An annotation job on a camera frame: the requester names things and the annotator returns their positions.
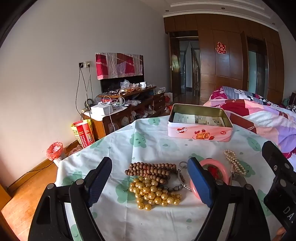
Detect red and yellow bag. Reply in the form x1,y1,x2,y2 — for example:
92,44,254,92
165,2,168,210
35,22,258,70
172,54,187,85
71,119,95,149

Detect white pearl necklace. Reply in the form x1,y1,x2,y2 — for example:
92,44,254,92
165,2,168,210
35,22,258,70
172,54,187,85
224,149,247,176

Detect red plastic bag bin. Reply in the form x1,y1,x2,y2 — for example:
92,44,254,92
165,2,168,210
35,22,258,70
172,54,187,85
46,142,64,161

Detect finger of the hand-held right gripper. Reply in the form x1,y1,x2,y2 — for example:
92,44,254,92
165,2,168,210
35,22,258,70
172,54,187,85
262,141,296,233

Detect wooden television cabinet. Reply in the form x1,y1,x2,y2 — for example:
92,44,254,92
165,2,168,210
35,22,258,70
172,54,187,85
83,85,166,141

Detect hanging power cables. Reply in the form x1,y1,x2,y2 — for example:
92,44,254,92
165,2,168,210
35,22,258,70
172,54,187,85
75,67,94,114

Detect brown wooden bead bracelet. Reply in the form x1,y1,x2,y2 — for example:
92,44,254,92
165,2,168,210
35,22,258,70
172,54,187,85
125,162,177,184

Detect grey metal bead bracelet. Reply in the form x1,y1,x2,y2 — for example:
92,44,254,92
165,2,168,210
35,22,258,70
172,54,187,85
159,171,186,192

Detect wooden door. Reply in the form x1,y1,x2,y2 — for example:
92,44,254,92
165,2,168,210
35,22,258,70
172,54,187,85
169,31,200,98

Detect printed paper sheet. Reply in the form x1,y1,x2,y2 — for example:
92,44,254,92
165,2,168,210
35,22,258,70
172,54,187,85
172,112,226,127

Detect red charm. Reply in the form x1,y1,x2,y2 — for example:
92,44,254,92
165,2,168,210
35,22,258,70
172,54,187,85
207,165,223,179

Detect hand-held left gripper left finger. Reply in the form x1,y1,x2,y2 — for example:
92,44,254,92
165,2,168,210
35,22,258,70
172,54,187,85
28,157,113,241

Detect white green printed tablecloth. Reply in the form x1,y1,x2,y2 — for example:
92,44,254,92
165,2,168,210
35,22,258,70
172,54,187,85
55,116,292,241

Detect wooden wardrobe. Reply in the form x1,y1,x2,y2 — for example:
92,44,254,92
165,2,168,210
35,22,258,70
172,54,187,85
164,14,285,105

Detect pink cookie tin box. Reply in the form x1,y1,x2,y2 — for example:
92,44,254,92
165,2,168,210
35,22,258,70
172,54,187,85
168,103,233,142

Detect white box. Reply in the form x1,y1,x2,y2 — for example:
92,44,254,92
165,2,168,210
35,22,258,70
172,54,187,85
91,104,113,116

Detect black television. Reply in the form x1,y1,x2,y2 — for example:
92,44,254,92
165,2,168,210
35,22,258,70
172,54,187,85
100,54,144,93

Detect pink bangle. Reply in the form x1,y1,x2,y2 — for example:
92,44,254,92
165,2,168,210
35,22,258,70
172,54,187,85
190,159,232,200

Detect red patchwork cover cloth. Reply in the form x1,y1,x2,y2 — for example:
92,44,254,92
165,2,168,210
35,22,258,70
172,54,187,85
95,53,143,80

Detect golden pearl necklace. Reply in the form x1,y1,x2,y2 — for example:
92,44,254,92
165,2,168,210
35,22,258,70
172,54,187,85
129,176,182,211

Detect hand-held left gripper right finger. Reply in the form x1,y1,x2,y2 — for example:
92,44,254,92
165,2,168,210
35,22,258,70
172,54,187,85
187,157,271,241

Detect thin silver bangle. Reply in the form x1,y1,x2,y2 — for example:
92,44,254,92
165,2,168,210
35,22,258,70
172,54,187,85
178,169,247,193

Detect patchwork quilt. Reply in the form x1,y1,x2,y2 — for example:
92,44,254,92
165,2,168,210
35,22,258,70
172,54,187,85
203,86,296,159

